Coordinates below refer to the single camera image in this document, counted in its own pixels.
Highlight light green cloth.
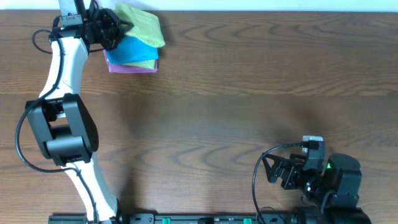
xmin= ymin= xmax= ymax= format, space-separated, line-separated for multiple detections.
xmin=114 ymin=3 xmax=165 ymax=48

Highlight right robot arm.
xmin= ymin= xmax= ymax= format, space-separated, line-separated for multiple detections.
xmin=262 ymin=154 xmax=371 ymax=224

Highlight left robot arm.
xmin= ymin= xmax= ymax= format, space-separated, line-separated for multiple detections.
xmin=15 ymin=1 xmax=133 ymax=223

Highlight blue folded cloth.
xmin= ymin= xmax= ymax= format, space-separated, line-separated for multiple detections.
xmin=105 ymin=36 xmax=159 ymax=65

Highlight purple folded cloth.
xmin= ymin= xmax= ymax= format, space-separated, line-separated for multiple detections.
xmin=103 ymin=50 xmax=158 ymax=73

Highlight green folded cloth in stack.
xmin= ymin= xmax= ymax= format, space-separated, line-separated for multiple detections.
xmin=123 ymin=60 xmax=156 ymax=70

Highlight left black cable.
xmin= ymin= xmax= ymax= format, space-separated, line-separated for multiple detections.
xmin=14 ymin=29 xmax=100 ymax=224

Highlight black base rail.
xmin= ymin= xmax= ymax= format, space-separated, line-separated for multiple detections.
xmin=48 ymin=212 xmax=371 ymax=224

